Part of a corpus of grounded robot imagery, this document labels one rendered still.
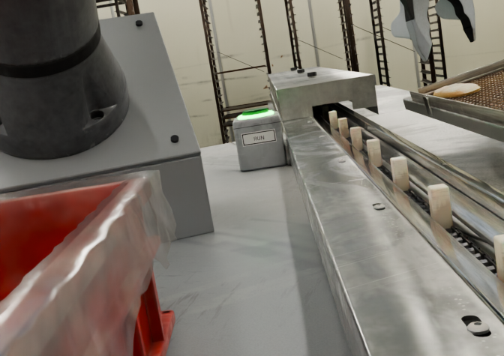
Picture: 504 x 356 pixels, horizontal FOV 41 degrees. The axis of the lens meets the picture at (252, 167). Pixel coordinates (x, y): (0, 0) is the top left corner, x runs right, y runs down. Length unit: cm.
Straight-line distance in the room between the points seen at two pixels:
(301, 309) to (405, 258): 9
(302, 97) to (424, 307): 95
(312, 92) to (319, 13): 660
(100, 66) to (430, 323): 44
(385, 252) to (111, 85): 36
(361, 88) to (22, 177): 74
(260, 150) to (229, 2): 685
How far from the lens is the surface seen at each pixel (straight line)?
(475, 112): 72
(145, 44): 78
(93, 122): 65
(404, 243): 40
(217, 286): 51
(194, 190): 66
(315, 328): 41
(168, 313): 43
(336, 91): 124
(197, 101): 782
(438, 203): 50
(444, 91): 92
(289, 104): 123
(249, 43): 778
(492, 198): 49
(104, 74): 65
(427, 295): 32
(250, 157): 99
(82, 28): 61
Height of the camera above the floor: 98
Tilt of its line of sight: 9 degrees down
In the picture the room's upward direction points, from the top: 9 degrees counter-clockwise
